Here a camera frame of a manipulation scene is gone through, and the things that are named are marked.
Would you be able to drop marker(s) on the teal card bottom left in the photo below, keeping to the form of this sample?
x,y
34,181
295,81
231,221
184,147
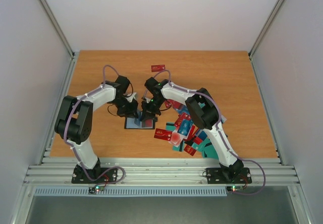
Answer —
x,y
178,148

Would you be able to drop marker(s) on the lone red card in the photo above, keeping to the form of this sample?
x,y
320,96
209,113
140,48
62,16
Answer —
x,y
157,68

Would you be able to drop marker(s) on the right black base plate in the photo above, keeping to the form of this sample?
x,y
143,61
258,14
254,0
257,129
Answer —
x,y
217,175

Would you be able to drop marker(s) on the blue card pile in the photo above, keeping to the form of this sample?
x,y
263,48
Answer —
x,y
138,120

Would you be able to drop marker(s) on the red card bottom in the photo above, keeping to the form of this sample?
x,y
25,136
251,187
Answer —
x,y
190,150

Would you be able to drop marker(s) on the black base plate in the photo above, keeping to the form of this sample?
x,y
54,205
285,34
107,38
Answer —
x,y
217,175
97,175

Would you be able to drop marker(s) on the grey slotted cable duct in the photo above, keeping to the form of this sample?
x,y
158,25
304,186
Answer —
x,y
114,191

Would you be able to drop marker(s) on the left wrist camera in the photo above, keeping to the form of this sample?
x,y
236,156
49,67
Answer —
x,y
132,97

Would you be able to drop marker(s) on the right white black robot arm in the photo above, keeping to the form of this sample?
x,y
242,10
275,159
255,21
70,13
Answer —
x,y
205,115

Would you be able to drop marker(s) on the teal card bottom right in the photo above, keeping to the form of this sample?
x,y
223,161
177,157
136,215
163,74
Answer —
x,y
209,152

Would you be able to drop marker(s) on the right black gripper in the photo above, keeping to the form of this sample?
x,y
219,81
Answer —
x,y
148,111

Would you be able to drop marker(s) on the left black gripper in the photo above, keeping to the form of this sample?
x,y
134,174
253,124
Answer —
x,y
131,113

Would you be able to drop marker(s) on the teal card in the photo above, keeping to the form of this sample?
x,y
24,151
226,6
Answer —
x,y
209,152
178,148

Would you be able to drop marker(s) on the red VIP card upper pile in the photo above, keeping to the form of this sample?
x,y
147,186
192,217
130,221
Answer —
x,y
182,116

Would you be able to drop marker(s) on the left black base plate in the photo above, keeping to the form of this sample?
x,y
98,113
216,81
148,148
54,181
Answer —
x,y
97,175

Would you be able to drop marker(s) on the black leather card holder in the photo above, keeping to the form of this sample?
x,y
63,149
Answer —
x,y
130,123

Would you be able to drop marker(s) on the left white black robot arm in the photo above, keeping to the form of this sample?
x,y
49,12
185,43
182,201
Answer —
x,y
74,120

